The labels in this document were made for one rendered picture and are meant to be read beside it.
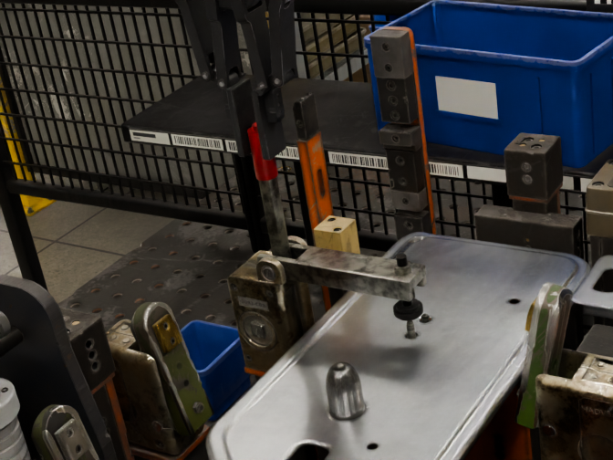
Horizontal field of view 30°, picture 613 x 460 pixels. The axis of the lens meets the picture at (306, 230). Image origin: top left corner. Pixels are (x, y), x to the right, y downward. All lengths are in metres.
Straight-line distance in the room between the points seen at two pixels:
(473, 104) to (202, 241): 0.79
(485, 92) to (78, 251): 2.52
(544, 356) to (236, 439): 0.28
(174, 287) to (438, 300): 0.82
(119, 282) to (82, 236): 1.87
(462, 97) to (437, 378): 0.45
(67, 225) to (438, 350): 2.93
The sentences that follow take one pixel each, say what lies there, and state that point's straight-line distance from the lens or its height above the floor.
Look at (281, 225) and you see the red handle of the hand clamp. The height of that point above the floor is 1.10.
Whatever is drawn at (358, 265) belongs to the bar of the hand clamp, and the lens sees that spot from 1.11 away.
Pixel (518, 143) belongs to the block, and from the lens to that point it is 1.31.
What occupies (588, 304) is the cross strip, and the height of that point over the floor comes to 1.00.
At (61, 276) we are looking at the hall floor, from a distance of 3.63.
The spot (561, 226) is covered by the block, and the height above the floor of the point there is 1.00.
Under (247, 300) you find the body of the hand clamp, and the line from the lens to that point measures 1.18.
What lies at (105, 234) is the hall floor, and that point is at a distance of 3.82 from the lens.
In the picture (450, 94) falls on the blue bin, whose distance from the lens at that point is 1.41.
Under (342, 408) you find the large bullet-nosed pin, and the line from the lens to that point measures 1.02.
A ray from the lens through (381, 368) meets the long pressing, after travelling 1.09.
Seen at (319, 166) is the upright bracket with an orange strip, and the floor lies 1.12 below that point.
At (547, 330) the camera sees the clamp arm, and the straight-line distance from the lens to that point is 0.96.
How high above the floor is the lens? 1.61
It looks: 27 degrees down
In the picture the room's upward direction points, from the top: 10 degrees counter-clockwise
